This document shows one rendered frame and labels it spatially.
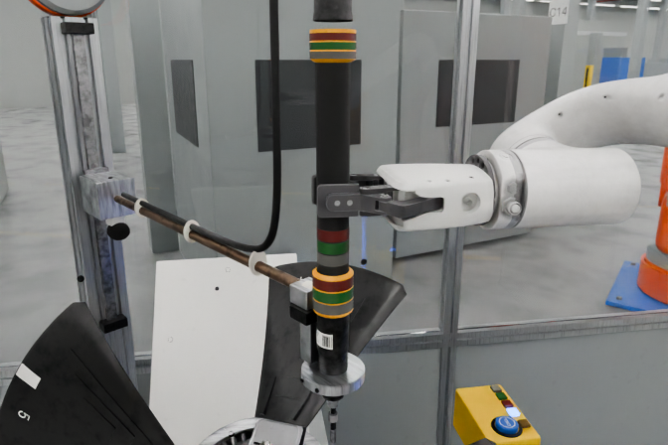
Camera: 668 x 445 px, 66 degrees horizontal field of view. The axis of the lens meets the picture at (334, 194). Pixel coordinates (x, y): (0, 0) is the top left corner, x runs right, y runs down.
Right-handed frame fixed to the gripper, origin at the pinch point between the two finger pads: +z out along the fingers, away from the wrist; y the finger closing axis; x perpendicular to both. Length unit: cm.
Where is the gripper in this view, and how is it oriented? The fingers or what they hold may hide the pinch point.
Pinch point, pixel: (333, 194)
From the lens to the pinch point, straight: 51.4
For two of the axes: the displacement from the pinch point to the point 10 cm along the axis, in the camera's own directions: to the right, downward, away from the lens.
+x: 0.1, -9.7, -2.5
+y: -1.6, -2.5, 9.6
